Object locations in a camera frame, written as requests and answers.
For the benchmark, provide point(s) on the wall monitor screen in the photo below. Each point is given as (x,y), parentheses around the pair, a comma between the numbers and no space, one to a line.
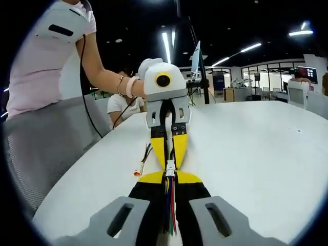
(308,74)

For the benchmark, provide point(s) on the white chair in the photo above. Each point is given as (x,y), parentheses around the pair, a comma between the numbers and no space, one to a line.
(297,94)

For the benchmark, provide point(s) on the blue banner stand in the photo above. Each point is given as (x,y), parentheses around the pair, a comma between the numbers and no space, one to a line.
(218,81)

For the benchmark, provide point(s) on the ceiling light strip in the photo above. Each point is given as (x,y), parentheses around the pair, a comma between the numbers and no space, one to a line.
(251,47)
(301,32)
(173,38)
(220,61)
(166,47)

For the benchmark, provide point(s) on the person's torso in pink shirt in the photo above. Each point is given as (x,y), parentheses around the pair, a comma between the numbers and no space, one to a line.
(38,77)

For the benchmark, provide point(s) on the person's left hand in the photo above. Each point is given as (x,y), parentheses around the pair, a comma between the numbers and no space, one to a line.
(150,63)

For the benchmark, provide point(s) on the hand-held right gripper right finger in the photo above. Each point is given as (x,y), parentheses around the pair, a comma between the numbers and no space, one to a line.
(230,230)

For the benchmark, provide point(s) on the white counter desk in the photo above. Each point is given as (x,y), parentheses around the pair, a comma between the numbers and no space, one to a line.
(234,94)

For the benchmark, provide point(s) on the tablet on stand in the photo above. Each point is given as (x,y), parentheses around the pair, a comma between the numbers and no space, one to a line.
(196,60)

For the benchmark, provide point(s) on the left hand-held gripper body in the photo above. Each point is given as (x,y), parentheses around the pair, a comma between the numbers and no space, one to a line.
(174,87)

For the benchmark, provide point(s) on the pink wristband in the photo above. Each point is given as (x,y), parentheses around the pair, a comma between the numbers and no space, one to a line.
(131,87)

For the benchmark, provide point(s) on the black tripod stand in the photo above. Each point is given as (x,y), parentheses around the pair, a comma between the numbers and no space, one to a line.
(203,77)

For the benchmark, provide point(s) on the grey mesh chair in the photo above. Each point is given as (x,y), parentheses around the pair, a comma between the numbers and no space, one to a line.
(46,143)

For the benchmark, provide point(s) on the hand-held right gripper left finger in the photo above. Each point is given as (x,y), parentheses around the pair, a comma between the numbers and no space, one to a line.
(120,225)

